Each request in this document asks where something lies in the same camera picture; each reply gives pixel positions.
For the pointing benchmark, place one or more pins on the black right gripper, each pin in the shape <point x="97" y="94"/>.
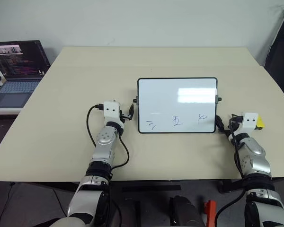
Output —
<point x="259" y="128"/>

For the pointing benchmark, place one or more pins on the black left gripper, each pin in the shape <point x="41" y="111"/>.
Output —
<point x="126" y="117"/>

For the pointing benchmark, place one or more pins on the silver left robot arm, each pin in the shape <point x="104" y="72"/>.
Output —
<point x="103" y="139"/>

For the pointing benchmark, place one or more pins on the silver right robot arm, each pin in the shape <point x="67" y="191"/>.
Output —
<point x="253" y="156"/>

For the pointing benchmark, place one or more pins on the yellow whiteboard eraser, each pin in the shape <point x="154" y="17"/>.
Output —
<point x="261" y="122"/>

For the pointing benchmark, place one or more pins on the black framed whiteboard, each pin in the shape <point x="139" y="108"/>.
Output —
<point x="177" y="104"/>

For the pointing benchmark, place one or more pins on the dark fabric covered furniture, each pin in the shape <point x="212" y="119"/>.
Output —
<point x="282" y="59"/>

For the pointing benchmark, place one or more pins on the black bar under table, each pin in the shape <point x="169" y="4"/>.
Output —
<point x="151" y="188"/>

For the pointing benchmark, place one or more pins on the orange red tool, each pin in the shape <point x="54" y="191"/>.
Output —
<point x="210" y="212"/>

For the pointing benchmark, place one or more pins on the dark rounded shape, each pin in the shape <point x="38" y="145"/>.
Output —
<point x="185" y="212"/>

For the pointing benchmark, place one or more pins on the open grey laptop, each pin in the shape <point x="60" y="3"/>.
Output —
<point x="19" y="71"/>

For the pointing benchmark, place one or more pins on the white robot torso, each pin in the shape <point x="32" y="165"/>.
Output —
<point x="66" y="222"/>

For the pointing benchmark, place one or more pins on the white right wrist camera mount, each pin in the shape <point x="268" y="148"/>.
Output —
<point x="250" y="121"/>

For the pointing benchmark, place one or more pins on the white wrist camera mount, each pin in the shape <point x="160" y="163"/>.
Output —
<point x="112" y="110"/>
<point x="250" y="121"/>

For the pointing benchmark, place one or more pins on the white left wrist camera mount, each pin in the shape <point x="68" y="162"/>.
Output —
<point x="112" y="110"/>

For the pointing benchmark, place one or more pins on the black table leg frame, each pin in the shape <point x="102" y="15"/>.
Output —
<point x="229" y="186"/>

